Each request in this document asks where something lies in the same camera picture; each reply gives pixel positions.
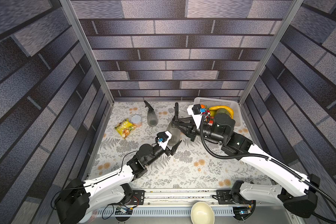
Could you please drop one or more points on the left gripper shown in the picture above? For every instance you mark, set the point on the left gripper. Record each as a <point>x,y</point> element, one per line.
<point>172,151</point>

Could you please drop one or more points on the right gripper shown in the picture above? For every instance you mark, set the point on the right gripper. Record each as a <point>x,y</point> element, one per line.
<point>189,128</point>

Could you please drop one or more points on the grey spray bottle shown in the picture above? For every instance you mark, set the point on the grey spray bottle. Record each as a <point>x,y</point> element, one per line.
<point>152,118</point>
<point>175,132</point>

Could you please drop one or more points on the black spray nozzle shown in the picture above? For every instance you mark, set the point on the black spray nozzle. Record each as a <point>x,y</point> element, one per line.
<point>150,108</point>
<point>176,110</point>

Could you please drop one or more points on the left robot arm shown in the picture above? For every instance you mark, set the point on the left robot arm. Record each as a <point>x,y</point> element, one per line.
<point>80,198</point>

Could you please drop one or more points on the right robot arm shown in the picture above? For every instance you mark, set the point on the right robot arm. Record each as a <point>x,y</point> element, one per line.
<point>295,191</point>

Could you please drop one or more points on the yellow banana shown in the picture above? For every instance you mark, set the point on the yellow banana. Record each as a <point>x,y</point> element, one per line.
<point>221,109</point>

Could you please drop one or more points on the white plastic basket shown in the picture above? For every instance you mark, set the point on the white plastic basket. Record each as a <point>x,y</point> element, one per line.
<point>209,102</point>

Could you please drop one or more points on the pink tin can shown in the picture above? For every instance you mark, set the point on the pink tin can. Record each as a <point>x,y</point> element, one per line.
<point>136,120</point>

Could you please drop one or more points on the yellow snack packet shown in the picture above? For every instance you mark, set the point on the yellow snack packet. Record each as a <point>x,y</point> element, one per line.
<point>124,128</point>

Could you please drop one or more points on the cream bowl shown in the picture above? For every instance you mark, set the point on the cream bowl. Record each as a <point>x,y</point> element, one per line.
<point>202,213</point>

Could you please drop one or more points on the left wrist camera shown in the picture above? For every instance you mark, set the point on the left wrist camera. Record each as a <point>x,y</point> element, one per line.
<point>163,138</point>

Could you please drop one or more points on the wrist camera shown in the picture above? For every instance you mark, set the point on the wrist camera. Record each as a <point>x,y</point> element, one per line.
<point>197,112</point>
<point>163,138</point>

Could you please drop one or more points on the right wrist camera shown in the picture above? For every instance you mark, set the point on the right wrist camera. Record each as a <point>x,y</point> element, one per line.
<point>197,112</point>

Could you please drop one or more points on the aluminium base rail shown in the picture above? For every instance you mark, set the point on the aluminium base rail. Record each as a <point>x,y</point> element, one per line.
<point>182,196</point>

